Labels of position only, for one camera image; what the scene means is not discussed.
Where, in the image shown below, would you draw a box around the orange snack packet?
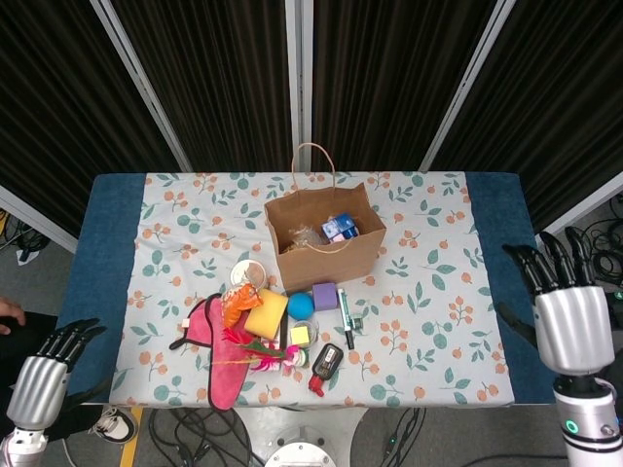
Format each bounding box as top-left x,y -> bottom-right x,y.
221,283 -> 264,327

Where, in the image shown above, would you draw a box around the white bottle cap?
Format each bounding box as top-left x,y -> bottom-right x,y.
262,340 -> 286,374

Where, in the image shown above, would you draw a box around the white sneaker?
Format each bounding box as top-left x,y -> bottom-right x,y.
90,407 -> 138,444

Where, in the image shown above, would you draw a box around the clear round pin container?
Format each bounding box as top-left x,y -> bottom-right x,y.
291,318 -> 321,349

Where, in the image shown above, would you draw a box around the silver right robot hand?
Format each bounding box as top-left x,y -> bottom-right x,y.
495,227 -> 615,377

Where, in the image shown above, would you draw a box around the colourful feather shuttlecock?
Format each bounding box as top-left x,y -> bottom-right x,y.
213,326 -> 311,375

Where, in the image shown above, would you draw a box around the blue ball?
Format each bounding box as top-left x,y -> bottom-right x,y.
286,293 -> 315,321

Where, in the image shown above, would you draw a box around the yellow floor tape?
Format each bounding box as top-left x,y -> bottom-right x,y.
119,407 -> 145,467

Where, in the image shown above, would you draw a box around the black ink bottle red cap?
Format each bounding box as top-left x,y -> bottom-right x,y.
307,342 -> 345,396

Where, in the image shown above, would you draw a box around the blue fabric table cover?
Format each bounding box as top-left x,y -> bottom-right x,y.
55,172 -> 578,405

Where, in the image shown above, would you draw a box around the round grey robot base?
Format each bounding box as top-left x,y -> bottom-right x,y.
266,440 -> 337,467

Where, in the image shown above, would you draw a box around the black floor cable bundle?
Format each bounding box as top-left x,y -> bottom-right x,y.
145,406 -> 264,467
542,194 -> 623,293
0,208 -> 45,264
374,406 -> 429,467

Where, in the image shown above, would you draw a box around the yellow sponge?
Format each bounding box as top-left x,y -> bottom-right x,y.
242,288 -> 289,340

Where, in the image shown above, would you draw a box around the blue and purple toy block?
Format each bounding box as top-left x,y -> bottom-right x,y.
319,212 -> 359,244

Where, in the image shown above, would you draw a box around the floral print tablecloth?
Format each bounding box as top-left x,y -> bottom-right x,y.
109,170 -> 517,408

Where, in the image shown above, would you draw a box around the clear round plastic tub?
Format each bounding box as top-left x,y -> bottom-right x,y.
230,259 -> 270,291

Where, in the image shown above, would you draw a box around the bystander bare hand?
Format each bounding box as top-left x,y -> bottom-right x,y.
0,299 -> 26,337

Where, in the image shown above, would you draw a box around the brown paper bag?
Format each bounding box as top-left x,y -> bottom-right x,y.
263,142 -> 388,293

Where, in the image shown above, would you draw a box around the black and white marker pen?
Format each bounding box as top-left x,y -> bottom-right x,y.
337,287 -> 355,350

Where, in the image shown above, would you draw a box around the bystander black trousers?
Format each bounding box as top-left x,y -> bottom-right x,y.
0,310 -> 59,390

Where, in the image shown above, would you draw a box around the pink towel with black trim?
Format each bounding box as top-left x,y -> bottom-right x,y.
168,293 -> 252,411

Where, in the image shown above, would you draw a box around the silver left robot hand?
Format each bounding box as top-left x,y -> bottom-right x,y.
5,318 -> 112,433

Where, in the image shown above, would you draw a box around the light purple cube block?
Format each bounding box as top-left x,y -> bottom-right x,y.
311,281 -> 341,311

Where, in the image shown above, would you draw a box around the black ribbed partition panel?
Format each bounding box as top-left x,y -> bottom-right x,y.
0,0 -> 194,254
90,0 -> 312,174
418,0 -> 623,247
286,0 -> 517,174

